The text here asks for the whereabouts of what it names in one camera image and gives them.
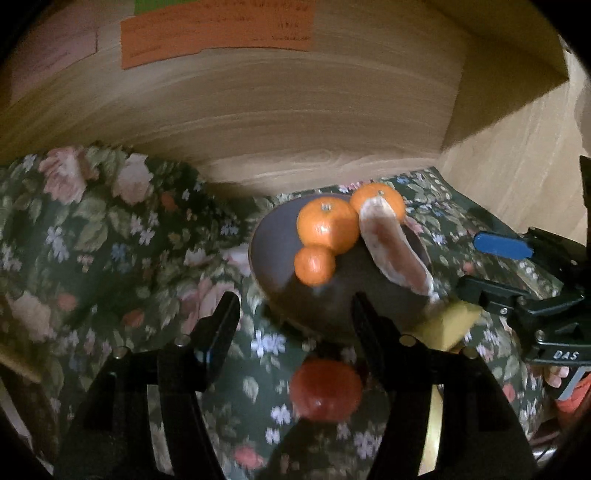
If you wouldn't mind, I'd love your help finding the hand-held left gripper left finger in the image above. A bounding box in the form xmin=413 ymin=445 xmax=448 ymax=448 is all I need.
xmin=53 ymin=291 xmax=241 ymax=480

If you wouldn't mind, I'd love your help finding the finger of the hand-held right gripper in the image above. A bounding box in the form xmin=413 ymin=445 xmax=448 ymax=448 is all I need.
xmin=456 ymin=275 xmax=532 ymax=318
xmin=473 ymin=231 xmax=537 ymax=262

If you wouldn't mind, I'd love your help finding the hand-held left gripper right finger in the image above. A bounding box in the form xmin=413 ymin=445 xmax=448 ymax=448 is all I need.
xmin=351 ymin=292 xmax=541 ymax=480

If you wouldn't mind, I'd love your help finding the dark brown plate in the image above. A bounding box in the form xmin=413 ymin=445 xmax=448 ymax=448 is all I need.
xmin=248 ymin=194 xmax=437 ymax=343

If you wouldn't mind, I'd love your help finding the red tomato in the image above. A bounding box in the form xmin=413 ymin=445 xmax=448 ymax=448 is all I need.
xmin=289 ymin=359 xmax=363 ymax=422

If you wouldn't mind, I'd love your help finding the person's right hand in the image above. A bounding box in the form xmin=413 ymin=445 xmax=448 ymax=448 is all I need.
xmin=544 ymin=364 xmax=573 ymax=389

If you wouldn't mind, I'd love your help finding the yellow block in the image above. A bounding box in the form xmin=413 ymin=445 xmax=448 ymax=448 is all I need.
xmin=411 ymin=300 xmax=482 ymax=352

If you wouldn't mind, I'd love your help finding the small orange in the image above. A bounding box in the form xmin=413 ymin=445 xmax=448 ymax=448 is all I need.
xmin=294 ymin=246 xmax=336 ymax=287

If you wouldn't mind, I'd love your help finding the large orange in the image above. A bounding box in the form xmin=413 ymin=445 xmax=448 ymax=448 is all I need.
xmin=349 ymin=183 xmax=407 ymax=226
xmin=296 ymin=196 xmax=361 ymax=256

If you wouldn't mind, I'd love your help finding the floral printed cloth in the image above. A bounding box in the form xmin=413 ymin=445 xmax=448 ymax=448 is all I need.
xmin=0 ymin=145 xmax=565 ymax=480

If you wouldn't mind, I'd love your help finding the wooden cabinet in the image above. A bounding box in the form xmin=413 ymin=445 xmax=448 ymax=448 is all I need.
xmin=0 ymin=0 xmax=572 ymax=197

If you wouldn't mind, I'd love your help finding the orange paper label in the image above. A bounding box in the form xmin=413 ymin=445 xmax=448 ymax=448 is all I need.
xmin=120 ymin=0 xmax=317 ymax=71

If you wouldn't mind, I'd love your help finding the green paper label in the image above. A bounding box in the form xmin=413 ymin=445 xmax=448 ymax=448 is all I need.
xmin=134 ymin=0 xmax=204 ymax=14

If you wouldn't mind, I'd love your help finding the pink paper label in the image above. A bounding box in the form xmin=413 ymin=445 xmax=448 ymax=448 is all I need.
xmin=7 ymin=4 xmax=100 ymax=100

